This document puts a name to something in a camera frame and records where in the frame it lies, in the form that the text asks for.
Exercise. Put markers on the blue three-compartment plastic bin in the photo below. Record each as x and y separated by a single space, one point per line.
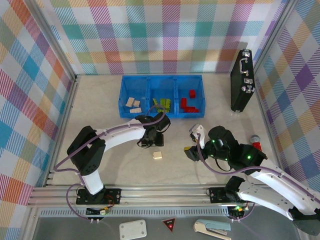
136 87

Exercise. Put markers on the small white lego brick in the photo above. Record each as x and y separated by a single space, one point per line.
157 155

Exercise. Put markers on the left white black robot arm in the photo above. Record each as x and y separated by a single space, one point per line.
120 133

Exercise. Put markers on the aluminium side rail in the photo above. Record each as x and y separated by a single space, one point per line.
267 120
67 112

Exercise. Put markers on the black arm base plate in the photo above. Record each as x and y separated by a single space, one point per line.
216 195
112 196

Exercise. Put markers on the long green lego brick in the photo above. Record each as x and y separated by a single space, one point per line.
168 103
155 102
162 102

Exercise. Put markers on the long beige lego brick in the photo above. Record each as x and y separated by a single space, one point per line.
129 102

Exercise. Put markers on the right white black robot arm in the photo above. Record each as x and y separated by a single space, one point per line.
265 200

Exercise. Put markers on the small red lego brick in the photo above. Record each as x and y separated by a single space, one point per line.
192 93

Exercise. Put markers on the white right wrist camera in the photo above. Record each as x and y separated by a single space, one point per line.
198 130

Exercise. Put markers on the white rectangular plastic plate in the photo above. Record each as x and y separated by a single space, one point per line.
132 228

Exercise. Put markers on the light blue stapler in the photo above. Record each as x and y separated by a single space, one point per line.
215 225

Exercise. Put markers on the aluminium front rail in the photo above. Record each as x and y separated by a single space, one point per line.
162 193

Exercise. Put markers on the red lego plate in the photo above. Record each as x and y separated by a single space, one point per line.
192 111

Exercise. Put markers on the beige lego plate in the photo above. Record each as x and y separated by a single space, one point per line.
135 110

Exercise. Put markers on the red black triangular button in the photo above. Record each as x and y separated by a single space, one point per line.
169 223

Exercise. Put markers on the aluminium corner post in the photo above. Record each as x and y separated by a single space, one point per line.
273 32
56 41

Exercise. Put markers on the long red lego brick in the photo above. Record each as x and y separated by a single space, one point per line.
192 107

